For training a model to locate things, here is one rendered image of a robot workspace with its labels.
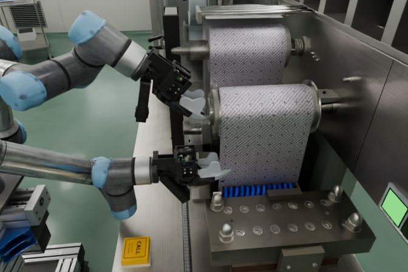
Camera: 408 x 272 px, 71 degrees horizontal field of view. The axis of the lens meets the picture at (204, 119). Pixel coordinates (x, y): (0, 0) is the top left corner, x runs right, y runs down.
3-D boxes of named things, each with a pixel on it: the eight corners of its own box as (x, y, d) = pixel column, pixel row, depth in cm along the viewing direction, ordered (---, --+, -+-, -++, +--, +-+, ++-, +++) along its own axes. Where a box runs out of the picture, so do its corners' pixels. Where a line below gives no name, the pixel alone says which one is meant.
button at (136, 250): (125, 243, 82) (124, 237, 81) (150, 240, 82) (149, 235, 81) (121, 266, 76) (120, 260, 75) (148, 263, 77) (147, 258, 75)
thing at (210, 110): (206, 91, 76) (209, 110, 71) (214, 91, 76) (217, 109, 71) (206, 112, 81) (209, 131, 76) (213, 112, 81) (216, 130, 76)
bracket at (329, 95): (311, 94, 79) (312, 87, 78) (331, 93, 80) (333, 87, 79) (319, 102, 75) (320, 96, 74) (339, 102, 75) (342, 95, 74)
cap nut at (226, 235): (217, 231, 70) (218, 218, 68) (232, 229, 70) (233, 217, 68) (219, 244, 67) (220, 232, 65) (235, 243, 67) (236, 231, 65)
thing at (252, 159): (218, 189, 83) (220, 137, 74) (296, 183, 85) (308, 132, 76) (218, 190, 83) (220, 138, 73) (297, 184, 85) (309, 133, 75)
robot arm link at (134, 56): (110, 73, 62) (116, 59, 69) (129, 85, 64) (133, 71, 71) (129, 46, 59) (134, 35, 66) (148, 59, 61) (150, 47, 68)
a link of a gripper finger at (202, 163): (231, 155, 77) (197, 157, 76) (230, 171, 80) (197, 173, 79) (229, 147, 80) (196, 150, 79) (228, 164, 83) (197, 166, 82)
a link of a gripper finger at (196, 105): (219, 112, 70) (189, 90, 66) (203, 127, 72) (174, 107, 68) (218, 105, 72) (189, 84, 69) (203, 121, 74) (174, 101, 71)
